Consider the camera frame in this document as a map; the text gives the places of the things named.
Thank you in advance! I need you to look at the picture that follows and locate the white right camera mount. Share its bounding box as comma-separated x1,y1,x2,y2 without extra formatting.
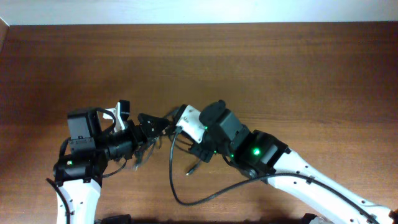
176,105,205,143

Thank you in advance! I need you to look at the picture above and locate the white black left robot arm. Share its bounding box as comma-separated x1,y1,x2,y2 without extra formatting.
48,106,170,223

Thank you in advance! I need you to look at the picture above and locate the black USB cable bundle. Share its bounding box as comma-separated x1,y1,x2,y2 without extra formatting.
132,107,203,175

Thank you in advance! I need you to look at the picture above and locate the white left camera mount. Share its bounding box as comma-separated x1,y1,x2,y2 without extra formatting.
103,102,126,133

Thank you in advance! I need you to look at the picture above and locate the black left camera cable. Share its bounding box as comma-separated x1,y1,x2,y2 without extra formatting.
45,177,72,224

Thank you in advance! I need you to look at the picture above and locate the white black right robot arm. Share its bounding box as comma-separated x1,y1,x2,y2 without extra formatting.
182,100,397,223

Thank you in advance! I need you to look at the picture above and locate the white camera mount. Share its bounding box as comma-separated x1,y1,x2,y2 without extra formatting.
176,105,205,143
103,102,126,133

